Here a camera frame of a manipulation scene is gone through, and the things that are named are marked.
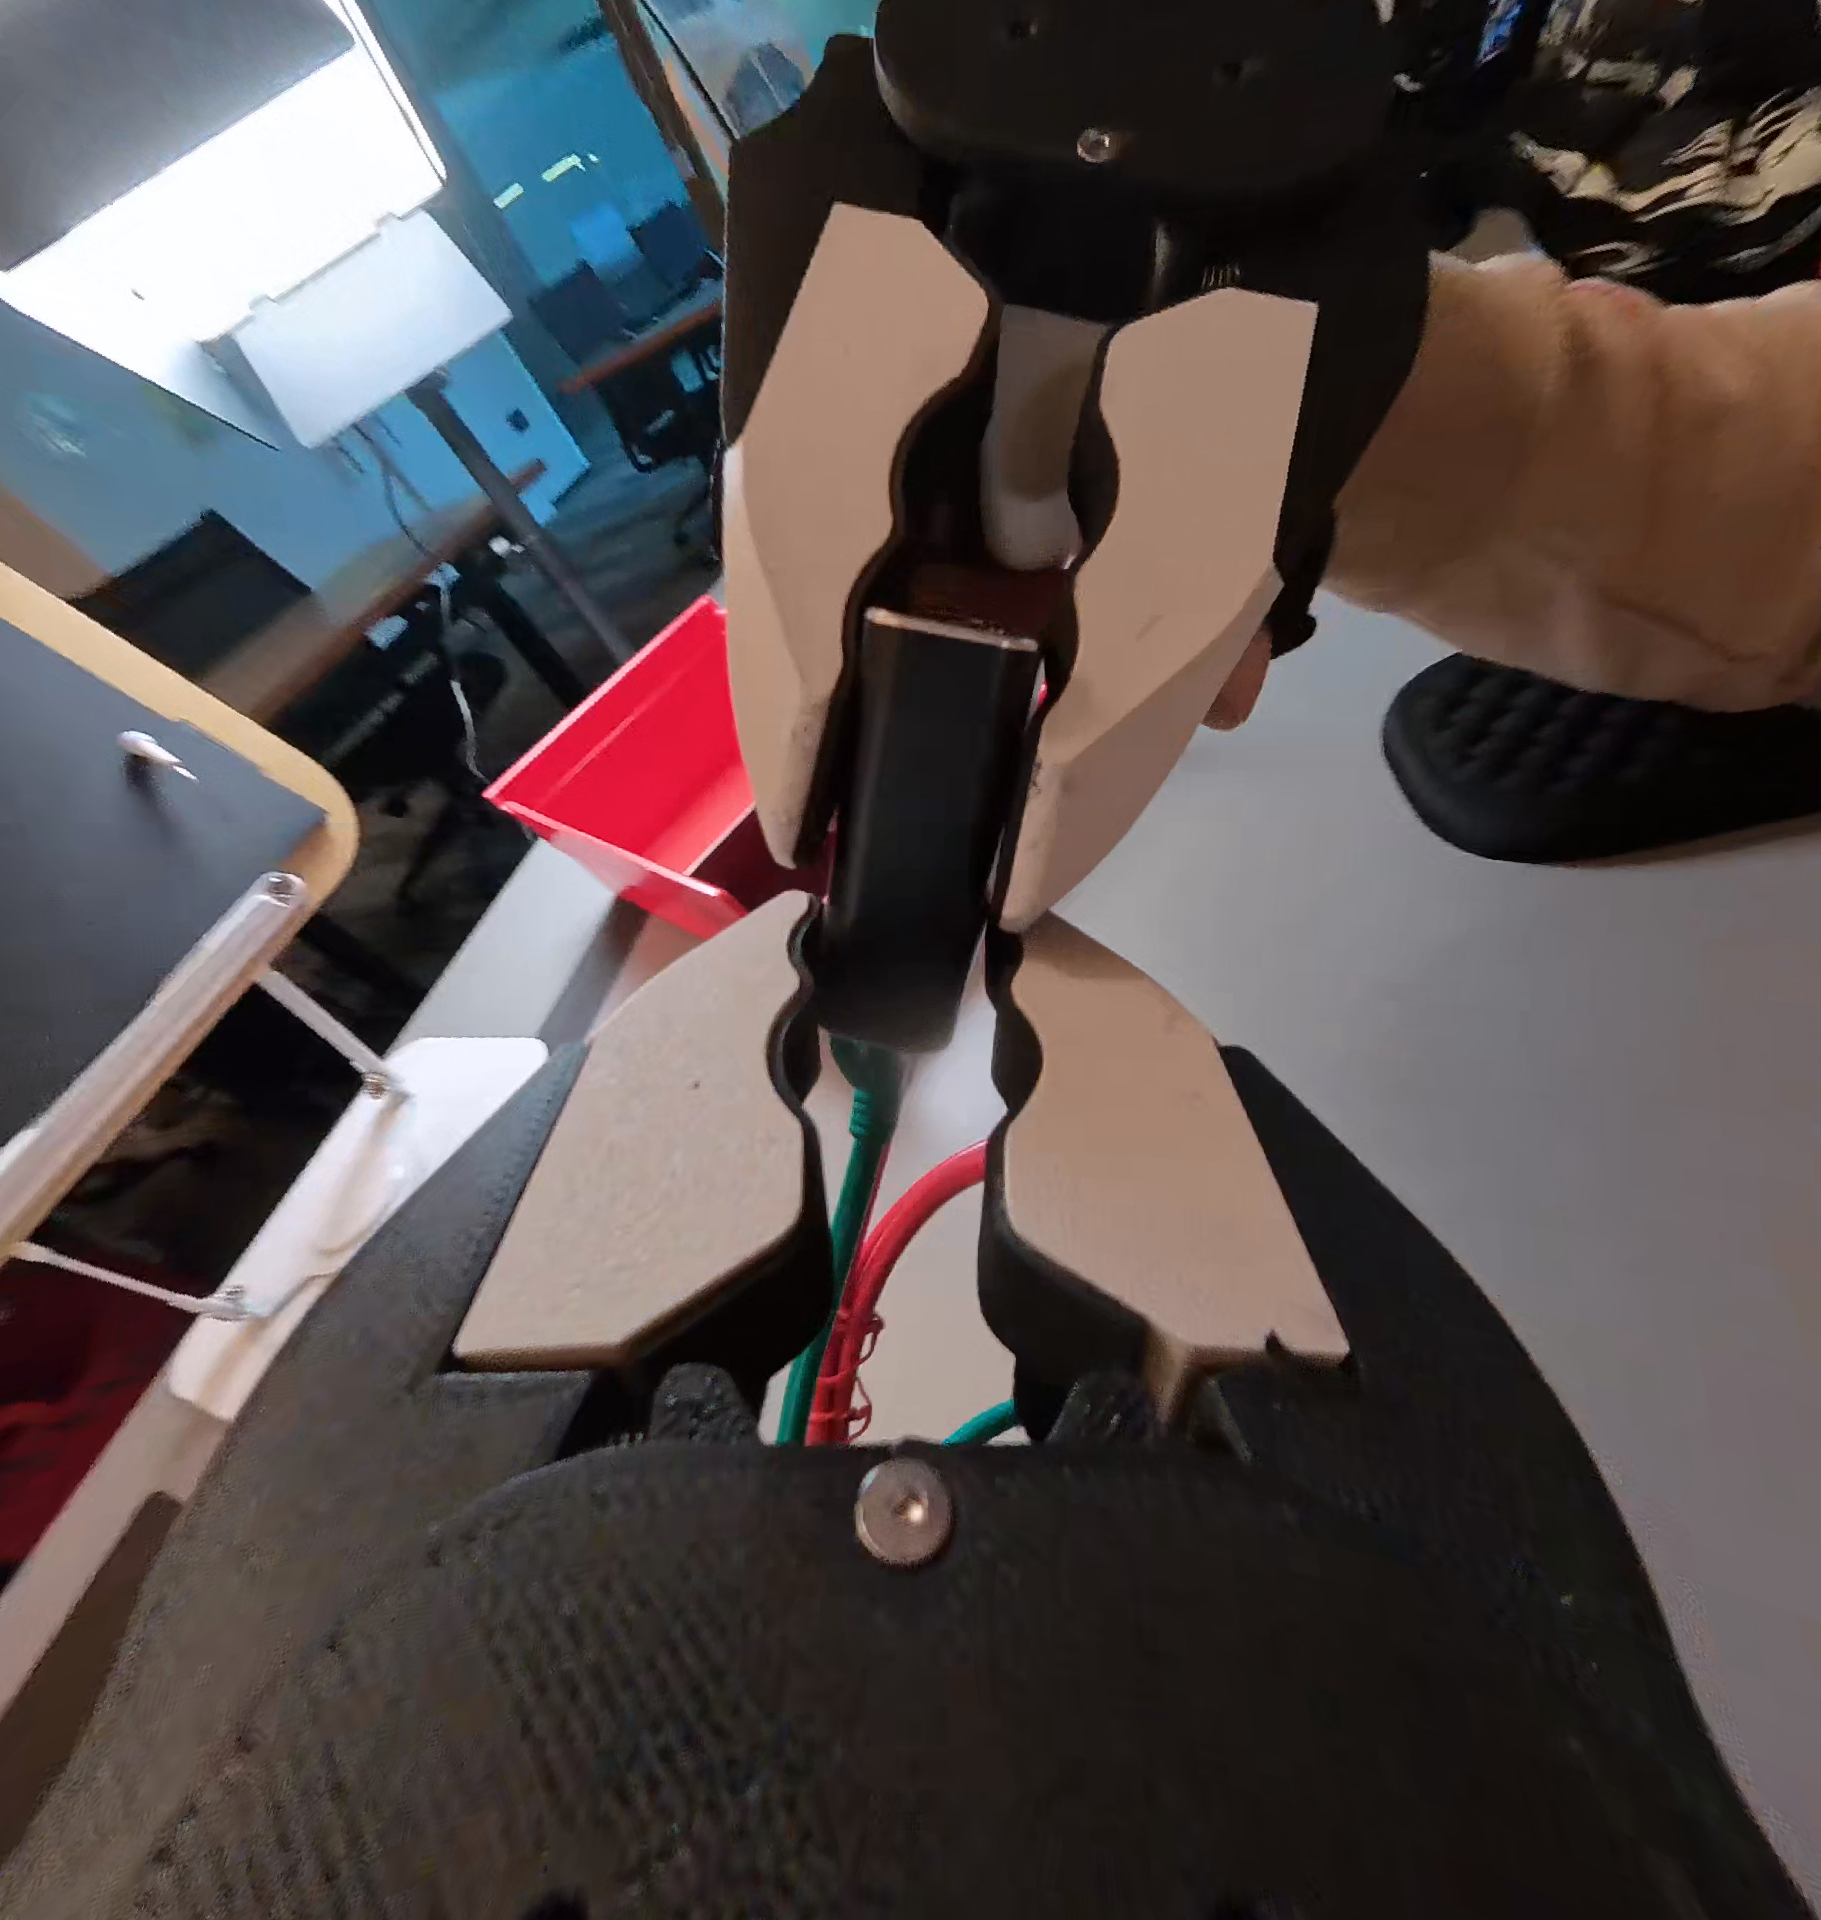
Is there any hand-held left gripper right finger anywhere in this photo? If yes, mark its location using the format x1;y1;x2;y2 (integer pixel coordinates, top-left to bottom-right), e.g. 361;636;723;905
974;912;1351;1435

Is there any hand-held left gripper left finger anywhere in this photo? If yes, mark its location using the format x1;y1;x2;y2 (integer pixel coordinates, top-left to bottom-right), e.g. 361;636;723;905
451;891;833;1389

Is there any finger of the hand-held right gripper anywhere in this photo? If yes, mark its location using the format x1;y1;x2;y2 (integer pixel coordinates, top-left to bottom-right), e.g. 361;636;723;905
990;285;1321;936
716;199;1000;872

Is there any green ethernet cable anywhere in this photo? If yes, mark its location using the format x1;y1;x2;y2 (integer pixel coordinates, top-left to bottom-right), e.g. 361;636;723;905
771;1036;1021;1449

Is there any red ethernet cable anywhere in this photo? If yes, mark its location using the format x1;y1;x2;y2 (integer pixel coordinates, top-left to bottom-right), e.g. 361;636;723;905
805;1142;990;1449

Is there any black ethernet splitter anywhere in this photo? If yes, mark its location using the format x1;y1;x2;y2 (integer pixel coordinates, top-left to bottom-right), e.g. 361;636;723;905
817;567;1042;1057

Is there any person's right forearm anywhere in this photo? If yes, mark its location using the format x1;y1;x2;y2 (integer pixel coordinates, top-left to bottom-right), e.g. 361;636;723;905
1321;252;1821;719

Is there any person's right hand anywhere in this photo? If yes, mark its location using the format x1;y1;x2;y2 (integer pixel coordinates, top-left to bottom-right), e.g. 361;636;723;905
1202;615;1280;732

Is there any red divided plastic bin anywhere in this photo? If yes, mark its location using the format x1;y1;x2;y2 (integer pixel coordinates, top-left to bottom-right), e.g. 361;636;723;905
481;597;837;940

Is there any white standing desk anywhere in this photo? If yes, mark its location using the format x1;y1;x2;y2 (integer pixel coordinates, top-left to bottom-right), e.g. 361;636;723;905
198;210;632;670

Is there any black padded wrist rest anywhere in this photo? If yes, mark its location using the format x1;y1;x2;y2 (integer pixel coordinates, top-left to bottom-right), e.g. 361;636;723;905
1382;652;1821;863

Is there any silver metal tube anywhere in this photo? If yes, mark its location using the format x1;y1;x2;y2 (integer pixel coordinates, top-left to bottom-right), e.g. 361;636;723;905
0;872;310;1294

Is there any black printed garment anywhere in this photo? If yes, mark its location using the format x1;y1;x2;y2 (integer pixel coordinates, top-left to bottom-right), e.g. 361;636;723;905
1503;0;1821;288

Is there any black board with plywood edge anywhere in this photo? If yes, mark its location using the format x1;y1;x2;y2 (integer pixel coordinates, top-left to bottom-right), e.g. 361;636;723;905
0;532;360;1322

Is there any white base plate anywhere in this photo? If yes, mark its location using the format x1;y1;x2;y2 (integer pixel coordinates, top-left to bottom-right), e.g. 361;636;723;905
166;1033;552;1418

